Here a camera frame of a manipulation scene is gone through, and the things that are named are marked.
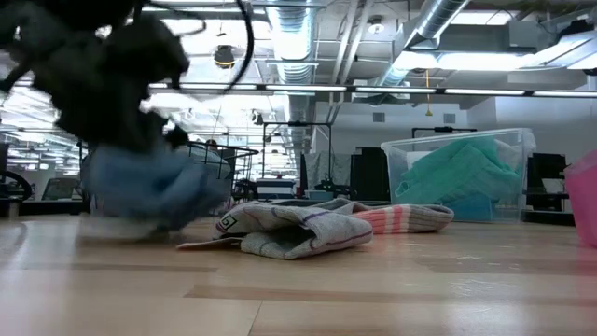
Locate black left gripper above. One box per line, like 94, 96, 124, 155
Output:
35, 13, 191, 155

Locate white sock blue stripes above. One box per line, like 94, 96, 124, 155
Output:
78, 143, 230, 240

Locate grey sock purple stripes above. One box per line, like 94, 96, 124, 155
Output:
176, 197, 374, 261

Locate grey sock orange cuff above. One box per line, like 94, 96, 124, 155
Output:
352, 203, 455, 235

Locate teal cloth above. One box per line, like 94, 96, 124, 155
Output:
394, 136, 524, 220

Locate person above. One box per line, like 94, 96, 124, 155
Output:
204, 138, 238, 188

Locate black ceiling lamp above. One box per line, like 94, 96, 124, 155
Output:
213, 43, 237, 70

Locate blue white striped box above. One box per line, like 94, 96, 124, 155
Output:
255, 178, 297, 201

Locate long linear ceiling light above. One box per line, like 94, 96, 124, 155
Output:
148, 81, 597, 98

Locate black cabinet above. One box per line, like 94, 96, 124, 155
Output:
350, 147, 391, 203

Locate yellow hanging tag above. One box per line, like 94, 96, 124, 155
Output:
423, 68, 434, 118

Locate blue cloth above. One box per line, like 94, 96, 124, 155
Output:
431, 194, 496, 222

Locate clear plastic bin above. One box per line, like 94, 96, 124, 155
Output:
380, 127, 537, 224

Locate red translucent plastic tray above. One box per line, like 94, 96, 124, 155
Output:
562, 148, 597, 249

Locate black wire basket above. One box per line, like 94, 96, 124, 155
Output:
77, 139, 260, 206

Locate black aluminium table frame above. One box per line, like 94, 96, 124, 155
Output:
0, 198, 576, 229

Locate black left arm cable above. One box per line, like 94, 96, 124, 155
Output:
139, 0, 256, 97

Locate silver round air duct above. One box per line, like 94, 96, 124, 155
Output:
375, 0, 471, 89
264, 0, 319, 125

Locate black metal station frame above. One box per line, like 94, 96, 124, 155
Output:
411, 126, 479, 140

